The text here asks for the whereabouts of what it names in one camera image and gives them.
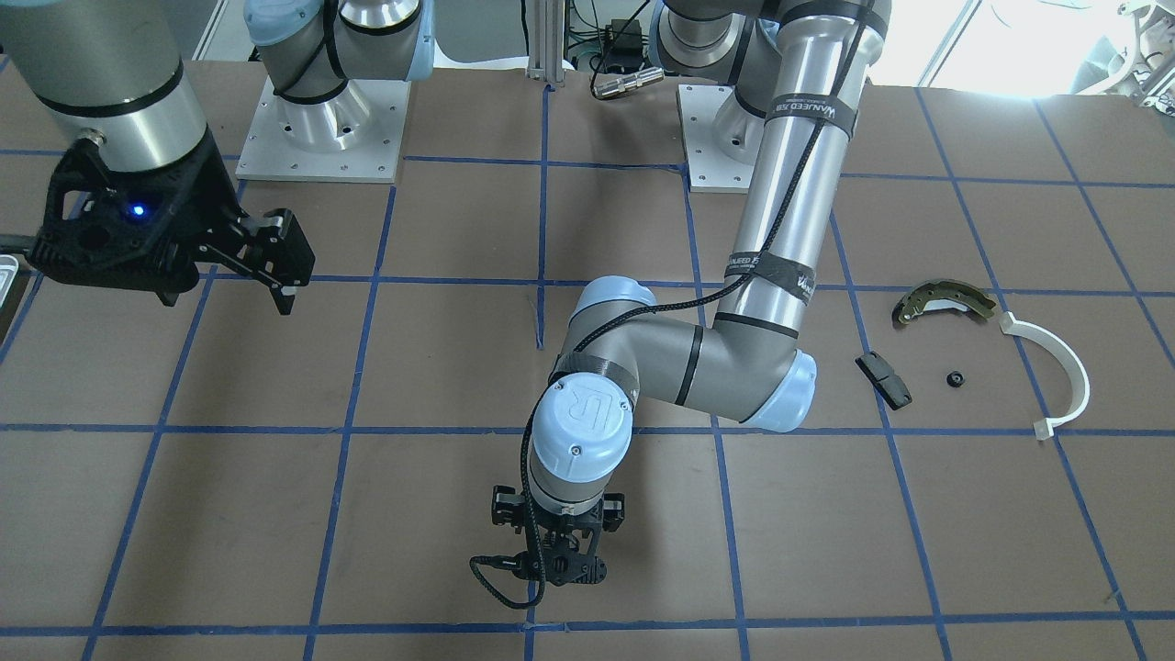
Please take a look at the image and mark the aluminium extrusion post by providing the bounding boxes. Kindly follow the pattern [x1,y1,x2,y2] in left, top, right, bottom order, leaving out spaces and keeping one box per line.
[523,0,568,89]

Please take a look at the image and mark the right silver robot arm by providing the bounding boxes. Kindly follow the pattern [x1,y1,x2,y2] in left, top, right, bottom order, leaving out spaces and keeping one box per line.
[4,1,436,315]

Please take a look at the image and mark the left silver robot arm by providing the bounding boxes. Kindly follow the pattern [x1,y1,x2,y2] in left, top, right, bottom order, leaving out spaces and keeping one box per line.
[469,1,892,589]

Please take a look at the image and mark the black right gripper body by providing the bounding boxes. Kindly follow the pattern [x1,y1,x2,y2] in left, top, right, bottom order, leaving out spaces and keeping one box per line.
[26,139,251,306]

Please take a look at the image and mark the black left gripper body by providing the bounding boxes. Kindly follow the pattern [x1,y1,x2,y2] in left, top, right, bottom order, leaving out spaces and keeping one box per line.
[491,485,625,586]

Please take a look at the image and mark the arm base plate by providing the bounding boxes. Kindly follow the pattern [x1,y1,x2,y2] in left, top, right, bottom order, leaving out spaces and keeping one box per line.
[236,80,412,184]
[678,85,764,194]

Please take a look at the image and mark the metal tray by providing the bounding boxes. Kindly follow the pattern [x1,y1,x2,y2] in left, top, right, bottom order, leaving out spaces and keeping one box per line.
[0,254,20,308]

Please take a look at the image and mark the olive green brake shoe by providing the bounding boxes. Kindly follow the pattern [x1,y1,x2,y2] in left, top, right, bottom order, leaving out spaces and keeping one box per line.
[892,279,998,326]

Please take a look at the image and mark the black brake pad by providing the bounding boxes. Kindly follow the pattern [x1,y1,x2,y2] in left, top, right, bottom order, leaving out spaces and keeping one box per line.
[855,351,913,410]

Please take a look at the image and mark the white curved plastic part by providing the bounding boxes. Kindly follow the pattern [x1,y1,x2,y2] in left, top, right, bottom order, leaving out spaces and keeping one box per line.
[998,310,1092,441]

